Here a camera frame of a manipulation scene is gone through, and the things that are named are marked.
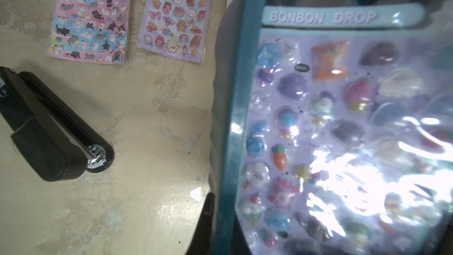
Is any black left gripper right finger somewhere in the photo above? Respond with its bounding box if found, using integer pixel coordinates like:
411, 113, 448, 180
231, 226, 252, 255

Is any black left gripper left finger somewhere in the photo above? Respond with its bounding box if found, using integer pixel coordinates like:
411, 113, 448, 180
186, 192, 214, 255

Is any purple bonbon sticker sheet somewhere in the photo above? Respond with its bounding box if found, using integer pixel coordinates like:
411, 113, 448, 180
235, 0, 453, 255

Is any teal plastic storage box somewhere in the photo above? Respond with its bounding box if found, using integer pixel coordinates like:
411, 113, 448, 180
208, 0, 453, 255

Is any pink cat sticker sheet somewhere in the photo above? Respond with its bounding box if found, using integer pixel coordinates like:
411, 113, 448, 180
47, 0, 131, 64

